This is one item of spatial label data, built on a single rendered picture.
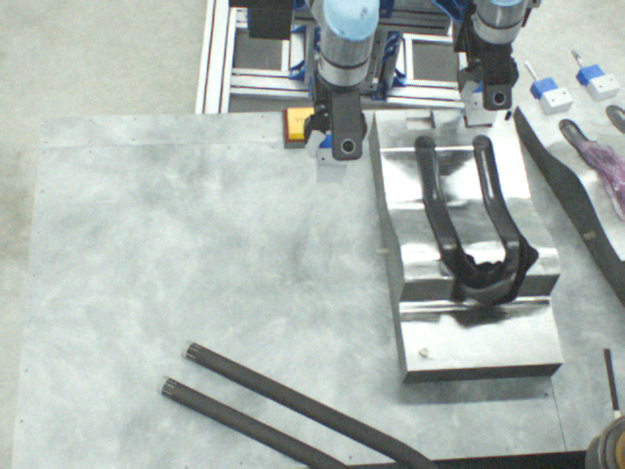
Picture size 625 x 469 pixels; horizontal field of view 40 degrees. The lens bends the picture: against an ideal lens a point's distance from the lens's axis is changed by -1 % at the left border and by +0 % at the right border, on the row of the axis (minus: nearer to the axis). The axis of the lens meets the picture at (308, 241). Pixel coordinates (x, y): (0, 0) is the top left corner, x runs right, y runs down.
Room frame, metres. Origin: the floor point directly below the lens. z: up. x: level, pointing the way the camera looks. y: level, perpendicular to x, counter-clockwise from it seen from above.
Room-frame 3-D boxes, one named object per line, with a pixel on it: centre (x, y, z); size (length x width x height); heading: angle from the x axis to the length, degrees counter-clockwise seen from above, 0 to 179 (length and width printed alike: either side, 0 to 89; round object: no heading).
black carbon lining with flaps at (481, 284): (0.82, -0.27, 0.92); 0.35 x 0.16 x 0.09; 12
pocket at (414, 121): (1.01, -0.17, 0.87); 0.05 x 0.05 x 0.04; 12
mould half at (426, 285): (0.80, -0.26, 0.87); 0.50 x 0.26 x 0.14; 12
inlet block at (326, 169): (0.90, -0.01, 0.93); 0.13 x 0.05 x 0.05; 12
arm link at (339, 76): (0.88, -0.01, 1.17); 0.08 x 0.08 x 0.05
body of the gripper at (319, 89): (0.89, -0.01, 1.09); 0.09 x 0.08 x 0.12; 12
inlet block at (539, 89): (1.16, -0.41, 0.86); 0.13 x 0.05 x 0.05; 29
